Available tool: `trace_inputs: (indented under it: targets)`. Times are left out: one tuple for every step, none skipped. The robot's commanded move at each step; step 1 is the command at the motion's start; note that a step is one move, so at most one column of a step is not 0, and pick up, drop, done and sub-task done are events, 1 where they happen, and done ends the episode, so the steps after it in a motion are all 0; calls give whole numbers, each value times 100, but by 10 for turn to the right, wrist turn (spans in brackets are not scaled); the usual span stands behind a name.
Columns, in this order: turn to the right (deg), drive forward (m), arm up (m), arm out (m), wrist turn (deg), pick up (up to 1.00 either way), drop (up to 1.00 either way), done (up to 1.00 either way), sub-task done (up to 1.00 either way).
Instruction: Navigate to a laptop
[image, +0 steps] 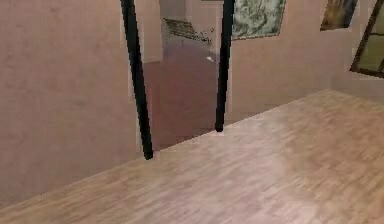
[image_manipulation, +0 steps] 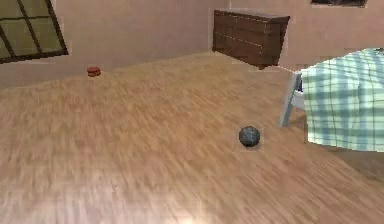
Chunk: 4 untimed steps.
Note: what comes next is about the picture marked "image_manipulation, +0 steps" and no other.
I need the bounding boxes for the dark grey ball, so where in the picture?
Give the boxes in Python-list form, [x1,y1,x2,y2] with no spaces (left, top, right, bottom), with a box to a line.
[238,125,262,148]

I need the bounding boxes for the dark framed wall picture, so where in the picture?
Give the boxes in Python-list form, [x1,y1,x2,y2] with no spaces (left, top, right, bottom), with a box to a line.
[310,0,369,8]

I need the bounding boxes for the small red round cushion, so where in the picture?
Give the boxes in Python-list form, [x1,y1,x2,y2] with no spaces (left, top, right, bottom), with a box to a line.
[86,66,102,78]

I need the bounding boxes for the dark framed window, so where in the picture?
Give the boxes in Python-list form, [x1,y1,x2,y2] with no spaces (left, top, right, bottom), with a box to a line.
[0,0,70,65]

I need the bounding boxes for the bed with green checked cover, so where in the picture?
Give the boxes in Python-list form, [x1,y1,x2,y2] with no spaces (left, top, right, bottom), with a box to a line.
[279,47,384,154]

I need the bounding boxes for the dark brown chest of drawers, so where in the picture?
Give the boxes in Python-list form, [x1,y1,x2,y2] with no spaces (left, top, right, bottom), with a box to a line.
[211,9,291,71]

